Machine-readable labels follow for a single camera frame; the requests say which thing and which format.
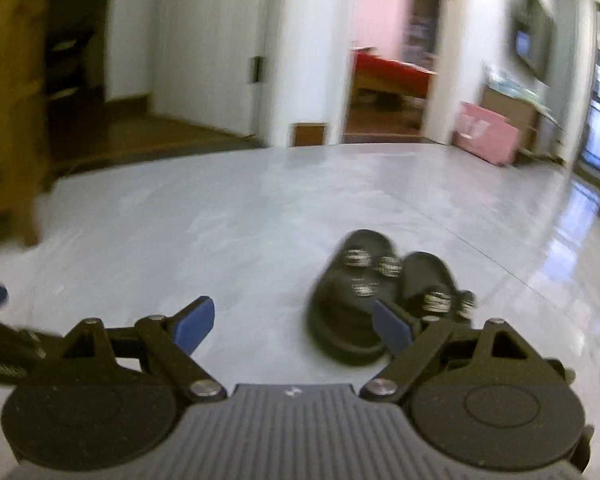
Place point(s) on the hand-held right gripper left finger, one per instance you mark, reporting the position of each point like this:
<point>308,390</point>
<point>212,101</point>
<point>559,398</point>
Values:
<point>196,324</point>

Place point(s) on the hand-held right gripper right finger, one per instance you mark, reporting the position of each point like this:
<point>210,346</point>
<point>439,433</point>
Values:
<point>392,327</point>

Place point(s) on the black slipper with silver charms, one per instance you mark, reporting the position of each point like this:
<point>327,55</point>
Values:
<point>350,305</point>
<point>427,280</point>

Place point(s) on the wooden shoe rack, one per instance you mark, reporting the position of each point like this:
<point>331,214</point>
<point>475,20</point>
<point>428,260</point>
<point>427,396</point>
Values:
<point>15,110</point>

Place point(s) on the pink box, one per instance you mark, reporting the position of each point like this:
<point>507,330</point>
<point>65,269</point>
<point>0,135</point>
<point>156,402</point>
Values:
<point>485,135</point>

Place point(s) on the wooden cabinet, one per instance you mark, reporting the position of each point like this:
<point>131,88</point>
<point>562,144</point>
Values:
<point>512,105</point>

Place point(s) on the white door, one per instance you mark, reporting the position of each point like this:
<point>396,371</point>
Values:
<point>210,45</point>

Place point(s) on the dark wardrobe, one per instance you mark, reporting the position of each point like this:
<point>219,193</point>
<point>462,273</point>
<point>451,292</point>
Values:
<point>422,20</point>

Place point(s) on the wall television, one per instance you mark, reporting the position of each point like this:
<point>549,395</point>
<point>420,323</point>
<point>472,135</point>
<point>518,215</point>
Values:
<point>532,35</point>

